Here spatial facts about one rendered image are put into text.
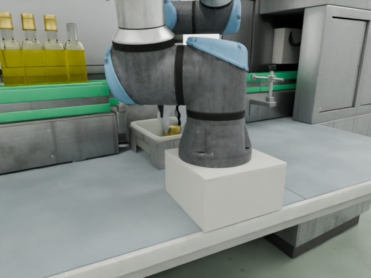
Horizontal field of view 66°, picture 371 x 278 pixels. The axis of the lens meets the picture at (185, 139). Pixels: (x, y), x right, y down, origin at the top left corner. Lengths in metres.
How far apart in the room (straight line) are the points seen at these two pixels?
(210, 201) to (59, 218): 0.29
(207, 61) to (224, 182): 0.21
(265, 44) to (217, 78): 1.14
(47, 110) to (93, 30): 0.41
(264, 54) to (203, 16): 0.97
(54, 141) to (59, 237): 0.36
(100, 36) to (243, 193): 0.82
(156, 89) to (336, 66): 1.07
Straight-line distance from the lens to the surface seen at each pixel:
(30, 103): 0.86
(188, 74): 0.51
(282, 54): 1.64
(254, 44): 1.58
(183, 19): 0.70
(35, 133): 0.85
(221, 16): 0.69
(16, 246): 0.57
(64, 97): 0.86
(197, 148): 0.54
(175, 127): 0.83
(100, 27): 1.16
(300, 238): 1.65
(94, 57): 1.14
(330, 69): 1.44
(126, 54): 0.53
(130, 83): 0.54
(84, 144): 0.88
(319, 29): 1.37
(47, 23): 0.98
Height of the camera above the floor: 1.06
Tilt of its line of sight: 17 degrees down
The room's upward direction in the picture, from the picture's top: straight up
